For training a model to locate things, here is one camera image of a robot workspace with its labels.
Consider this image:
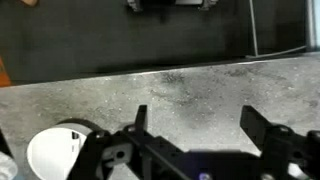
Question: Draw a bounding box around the grey cable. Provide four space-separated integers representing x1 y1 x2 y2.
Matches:
248 0 308 59

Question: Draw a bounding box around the white round bowl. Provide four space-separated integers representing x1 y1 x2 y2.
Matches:
26 119 107 180

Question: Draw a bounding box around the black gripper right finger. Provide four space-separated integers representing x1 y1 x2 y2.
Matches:
240 105 298 158

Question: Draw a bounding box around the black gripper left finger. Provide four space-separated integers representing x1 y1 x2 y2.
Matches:
122 104 184 180

